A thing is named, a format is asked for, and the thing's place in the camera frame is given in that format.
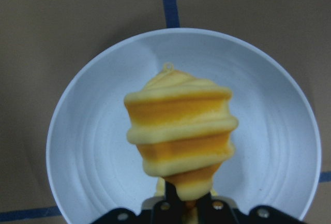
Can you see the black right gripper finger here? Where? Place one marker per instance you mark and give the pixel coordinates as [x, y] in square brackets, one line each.
[224, 210]

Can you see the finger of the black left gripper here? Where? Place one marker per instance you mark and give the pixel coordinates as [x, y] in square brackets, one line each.
[165, 209]

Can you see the yellow sliced bread loaf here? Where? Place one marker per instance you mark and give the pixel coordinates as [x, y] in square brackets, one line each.
[182, 126]

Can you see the blue plate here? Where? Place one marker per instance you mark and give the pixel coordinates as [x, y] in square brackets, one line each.
[93, 169]

